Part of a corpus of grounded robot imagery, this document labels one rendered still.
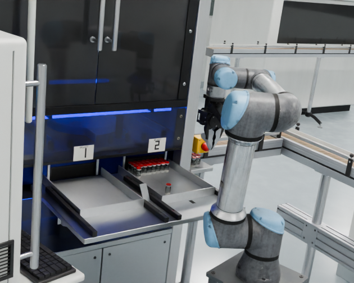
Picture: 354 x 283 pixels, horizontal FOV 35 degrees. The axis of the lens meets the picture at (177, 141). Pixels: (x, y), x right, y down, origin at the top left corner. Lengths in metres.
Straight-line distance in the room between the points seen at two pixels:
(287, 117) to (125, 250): 1.15
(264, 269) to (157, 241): 0.82
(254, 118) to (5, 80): 0.69
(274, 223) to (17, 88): 0.90
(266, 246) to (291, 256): 2.02
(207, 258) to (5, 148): 2.36
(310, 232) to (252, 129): 1.49
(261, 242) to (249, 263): 0.09
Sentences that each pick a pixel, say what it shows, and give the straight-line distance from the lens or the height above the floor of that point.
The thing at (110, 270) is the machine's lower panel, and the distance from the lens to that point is 2.56.
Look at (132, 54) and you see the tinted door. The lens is 2.24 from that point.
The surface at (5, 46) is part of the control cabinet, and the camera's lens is 1.44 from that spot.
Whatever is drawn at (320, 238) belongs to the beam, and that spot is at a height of 0.50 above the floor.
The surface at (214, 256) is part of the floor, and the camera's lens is 3.72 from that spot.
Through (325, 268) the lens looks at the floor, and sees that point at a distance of 3.86.
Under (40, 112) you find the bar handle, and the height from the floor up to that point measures 1.35.
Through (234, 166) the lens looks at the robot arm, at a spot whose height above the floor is 1.20.
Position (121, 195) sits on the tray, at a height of 0.88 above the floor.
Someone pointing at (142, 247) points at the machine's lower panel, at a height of 0.53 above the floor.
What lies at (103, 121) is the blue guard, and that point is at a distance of 2.24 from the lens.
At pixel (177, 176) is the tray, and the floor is 0.88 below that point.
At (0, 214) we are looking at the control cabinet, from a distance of 1.57.
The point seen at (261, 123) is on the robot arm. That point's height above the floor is 1.35.
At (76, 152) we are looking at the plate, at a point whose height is 1.03.
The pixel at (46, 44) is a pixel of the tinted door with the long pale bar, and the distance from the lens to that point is 2.08.
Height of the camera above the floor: 1.78
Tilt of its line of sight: 18 degrees down
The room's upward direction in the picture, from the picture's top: 7 degrees clockwise
